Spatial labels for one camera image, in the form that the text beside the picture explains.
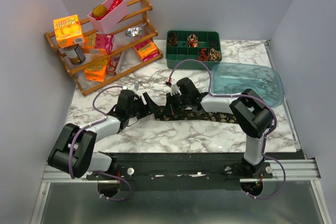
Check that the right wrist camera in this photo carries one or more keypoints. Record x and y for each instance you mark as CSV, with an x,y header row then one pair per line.
x,y
174,89

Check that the green divided organizer tray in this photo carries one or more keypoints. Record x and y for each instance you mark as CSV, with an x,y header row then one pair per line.
x,y
184,57

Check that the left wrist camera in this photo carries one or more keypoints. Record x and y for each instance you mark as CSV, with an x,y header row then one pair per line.
x,y
133,87

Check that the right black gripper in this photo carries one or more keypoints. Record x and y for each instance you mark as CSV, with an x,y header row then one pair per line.
x,y
170,105

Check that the dark glass jar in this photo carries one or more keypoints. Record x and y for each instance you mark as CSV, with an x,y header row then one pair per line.
x,y
74,54

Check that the orange sponge box right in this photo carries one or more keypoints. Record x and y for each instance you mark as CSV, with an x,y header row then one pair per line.
x,y
146,50

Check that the orange sponge box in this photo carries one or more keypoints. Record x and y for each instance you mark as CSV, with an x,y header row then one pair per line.
x,y
146,50
97,72

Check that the orange sponge box bottom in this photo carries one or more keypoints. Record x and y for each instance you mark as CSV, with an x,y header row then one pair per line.
x,y
97,72

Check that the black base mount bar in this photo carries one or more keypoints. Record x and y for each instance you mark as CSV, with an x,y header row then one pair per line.
x,y
187,171

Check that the metal spoon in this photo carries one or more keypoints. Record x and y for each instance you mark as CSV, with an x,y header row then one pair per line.
x,y
134,31

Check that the pink scrub sponge box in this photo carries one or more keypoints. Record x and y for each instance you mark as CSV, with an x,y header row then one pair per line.
x,y
98,44

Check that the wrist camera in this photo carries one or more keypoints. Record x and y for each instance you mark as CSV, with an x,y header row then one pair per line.
x,y
133,87
174,89

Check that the aluminium rail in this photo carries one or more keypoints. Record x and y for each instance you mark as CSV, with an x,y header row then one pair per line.
x,y
296,170

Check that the black leaf patterned tie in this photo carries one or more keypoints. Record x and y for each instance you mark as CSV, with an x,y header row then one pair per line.
x,y
185,115

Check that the red white small box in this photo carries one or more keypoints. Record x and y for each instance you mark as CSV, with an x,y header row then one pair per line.
x,y
114,64

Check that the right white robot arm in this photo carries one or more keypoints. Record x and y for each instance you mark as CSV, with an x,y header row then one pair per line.
x,y
247,109

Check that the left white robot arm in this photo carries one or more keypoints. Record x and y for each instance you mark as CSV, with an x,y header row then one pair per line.
x,y
73,151

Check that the orange scrub daddy box top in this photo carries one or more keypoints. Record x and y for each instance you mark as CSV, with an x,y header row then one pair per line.
x,y
68,31

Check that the rolled dark orange tie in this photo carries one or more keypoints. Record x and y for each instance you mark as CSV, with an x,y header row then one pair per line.
x,y
172,39

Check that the brown round fruit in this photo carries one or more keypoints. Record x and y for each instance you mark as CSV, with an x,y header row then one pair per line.
x,y
99,11

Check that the red chili pepper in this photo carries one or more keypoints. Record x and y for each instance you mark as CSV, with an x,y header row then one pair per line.
x,y
114,5

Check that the rolled red patterned tie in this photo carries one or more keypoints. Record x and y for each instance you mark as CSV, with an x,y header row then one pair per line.
x,y
192,41

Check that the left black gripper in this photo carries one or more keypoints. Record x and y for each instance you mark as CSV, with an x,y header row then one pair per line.
x,y
149,108

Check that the wooden tiered rack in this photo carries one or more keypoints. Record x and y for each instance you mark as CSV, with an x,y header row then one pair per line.
x,y
131,61

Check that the rolled tan patterned tie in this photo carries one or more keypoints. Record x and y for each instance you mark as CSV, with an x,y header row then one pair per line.
x,y
214,55

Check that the teal plastic tub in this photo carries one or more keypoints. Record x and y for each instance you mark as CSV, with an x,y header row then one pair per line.
x,y
230,78

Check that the rolled orange black tie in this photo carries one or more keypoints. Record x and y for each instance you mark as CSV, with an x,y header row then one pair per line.
x,y
203,55

